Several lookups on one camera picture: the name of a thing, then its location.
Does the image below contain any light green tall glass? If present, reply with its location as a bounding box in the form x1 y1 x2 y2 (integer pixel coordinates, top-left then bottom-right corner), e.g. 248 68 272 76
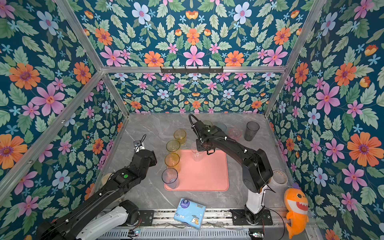
166 140 181 154

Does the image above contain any grey smoke tall glass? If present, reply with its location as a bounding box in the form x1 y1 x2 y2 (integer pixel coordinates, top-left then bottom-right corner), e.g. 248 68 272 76
244 121 260 142

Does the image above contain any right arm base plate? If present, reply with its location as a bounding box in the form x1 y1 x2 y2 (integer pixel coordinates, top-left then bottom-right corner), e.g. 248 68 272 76
230 209 274 226

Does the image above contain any beige sponge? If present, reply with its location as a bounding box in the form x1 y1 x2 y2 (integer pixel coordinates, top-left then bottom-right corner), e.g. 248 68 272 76
101 173 113 186

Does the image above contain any black hook rail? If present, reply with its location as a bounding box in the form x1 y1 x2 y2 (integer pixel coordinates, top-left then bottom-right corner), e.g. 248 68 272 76
160 67 224 74

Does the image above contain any blue tall glass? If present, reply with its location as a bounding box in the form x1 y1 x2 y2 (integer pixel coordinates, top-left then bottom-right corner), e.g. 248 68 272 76
162 168 179 189

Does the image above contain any blue tissue pack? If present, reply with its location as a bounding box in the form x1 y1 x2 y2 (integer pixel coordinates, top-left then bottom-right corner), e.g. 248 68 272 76
174 198 206 230

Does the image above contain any white vent grille strip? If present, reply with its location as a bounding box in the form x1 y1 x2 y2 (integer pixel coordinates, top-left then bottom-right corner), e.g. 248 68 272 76
99 228 251 240

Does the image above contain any short pink glass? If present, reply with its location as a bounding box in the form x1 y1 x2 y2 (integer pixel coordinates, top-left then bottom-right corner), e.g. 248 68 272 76
228 128 242 141

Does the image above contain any yellow tall glass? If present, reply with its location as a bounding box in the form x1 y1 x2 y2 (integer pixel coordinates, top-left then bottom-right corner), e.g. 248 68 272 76
165 153 181 172

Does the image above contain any pink plastic tray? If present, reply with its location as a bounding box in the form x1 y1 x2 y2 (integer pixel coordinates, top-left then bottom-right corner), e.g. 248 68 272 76
164 150 230 192

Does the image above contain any orange shark plush toy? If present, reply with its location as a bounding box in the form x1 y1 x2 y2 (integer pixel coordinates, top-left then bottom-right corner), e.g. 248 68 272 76
284 183 309 240

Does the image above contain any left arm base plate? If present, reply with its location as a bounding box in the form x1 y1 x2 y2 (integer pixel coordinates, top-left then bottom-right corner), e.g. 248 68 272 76
138 210 155 227

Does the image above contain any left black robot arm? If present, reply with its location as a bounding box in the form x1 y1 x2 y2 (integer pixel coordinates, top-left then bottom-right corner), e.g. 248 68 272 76
36 149 157 240

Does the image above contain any teal tall glass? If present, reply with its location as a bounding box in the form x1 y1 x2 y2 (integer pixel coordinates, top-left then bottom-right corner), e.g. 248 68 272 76
216 123 227 132

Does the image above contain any short green glass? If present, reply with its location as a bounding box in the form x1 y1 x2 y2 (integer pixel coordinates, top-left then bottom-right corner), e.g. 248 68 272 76
203 120 213 127

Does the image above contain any short amber glass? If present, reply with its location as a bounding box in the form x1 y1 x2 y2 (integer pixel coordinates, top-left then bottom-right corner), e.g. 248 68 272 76
174 129 187 146

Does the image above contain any tape roll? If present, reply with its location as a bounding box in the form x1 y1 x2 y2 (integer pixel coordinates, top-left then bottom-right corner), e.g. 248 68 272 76
271 170 288 187

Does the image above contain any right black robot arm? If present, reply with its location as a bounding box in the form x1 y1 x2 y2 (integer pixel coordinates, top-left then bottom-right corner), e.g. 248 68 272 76
189 114 273 225

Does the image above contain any clear tall glass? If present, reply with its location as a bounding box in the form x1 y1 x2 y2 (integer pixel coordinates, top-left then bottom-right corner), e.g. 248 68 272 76
191 148 206 162

